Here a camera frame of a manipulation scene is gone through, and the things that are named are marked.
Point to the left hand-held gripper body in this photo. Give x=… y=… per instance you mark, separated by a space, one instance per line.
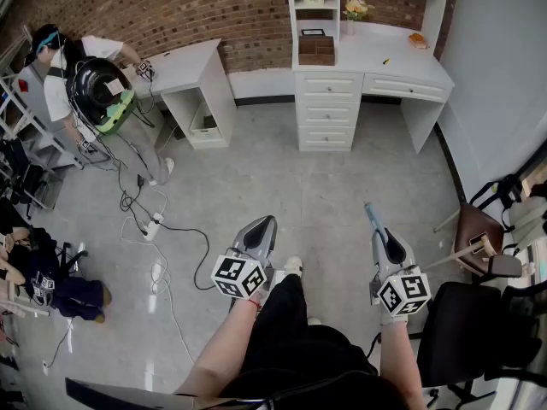
x=245 y=239

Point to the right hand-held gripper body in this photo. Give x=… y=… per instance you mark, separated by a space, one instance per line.
x=406 y=293

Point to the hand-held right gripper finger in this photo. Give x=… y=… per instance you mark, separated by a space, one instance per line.
x=374 y=218

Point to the brown wooden box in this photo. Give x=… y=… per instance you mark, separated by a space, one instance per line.
x=316 y=51

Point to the person's right forearm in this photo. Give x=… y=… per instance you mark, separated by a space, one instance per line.
x=399 y=357

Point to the person's left forearm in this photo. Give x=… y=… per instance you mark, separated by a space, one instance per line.
x=218 y=348

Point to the person's white shoe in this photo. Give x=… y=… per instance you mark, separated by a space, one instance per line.
x=293 y=265

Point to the black office chair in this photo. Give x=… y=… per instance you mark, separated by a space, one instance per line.
x=466 y=327

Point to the white power strip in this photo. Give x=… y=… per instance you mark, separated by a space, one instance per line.
x=153 y=226

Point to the brown wooden chair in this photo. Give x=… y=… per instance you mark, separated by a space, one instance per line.
x=476 y=229

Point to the grey pouch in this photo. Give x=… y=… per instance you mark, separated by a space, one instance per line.
x=504 y=265

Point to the person's black trousers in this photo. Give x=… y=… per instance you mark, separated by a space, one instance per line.
x=290 y=340

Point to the black power adapter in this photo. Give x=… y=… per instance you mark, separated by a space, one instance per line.
x=140 y=180

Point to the white storage bin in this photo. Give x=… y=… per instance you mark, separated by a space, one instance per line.
x=204 y=122

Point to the white desk with drawers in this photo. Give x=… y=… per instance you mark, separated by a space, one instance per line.
x=384 y=58

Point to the white side desk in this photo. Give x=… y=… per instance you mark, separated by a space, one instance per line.
x=192 y=71

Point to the orange book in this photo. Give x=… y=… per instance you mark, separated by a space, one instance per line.
x=418 y=40

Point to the grey flat panel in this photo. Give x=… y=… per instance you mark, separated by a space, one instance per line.
x=128 y=393

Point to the orange flowers in white vase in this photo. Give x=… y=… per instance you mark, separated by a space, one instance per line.
x=354 y=11

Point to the black picture frame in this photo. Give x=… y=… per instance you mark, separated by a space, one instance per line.
x=313 y=32

